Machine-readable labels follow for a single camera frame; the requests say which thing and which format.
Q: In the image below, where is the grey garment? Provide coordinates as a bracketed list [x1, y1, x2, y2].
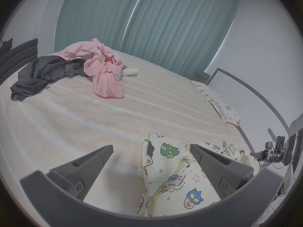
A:
[64, 59, 88, 79]

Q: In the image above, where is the black garment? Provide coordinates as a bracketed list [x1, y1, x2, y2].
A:
[10, 56, 69, 102]

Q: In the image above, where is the pink garment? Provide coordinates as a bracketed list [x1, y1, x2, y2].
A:
[57, 38, 125, 99]

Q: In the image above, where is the grey bedside table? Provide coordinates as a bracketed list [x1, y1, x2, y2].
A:
[183, 70, 211, 83]

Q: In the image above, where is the white printed pyjama top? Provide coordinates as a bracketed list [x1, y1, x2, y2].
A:
[137, 133, 261, 218]

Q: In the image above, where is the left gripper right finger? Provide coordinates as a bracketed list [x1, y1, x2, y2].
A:
[190, 144, 254, 199]

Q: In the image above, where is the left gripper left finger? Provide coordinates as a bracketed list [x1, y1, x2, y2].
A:
[48, 145, 114, 201]

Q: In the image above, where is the bed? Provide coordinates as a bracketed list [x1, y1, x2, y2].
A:
[0, 49, 291, 218]

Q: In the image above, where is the white printed pillow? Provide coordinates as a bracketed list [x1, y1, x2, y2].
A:
[191, 80, 241, 127]

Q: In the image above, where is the black chest of drawers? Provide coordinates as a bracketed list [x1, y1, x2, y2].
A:
[0, 38, 39, 86]

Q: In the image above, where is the white garment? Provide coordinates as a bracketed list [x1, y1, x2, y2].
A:
[121, 68, 139, 77]

